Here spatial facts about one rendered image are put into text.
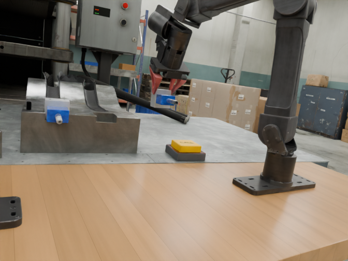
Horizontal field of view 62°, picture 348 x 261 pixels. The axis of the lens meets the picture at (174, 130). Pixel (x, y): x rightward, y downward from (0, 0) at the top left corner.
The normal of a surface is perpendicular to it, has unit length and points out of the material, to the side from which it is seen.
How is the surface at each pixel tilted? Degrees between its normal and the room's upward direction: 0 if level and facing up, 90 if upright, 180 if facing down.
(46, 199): 0
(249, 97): 99
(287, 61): 90
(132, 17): 90
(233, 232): 0
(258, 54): 90
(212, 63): 90
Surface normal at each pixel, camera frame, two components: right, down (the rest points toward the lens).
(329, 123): -0.89, -0.03
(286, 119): -0.60, 0.08
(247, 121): 0.47, 0.09
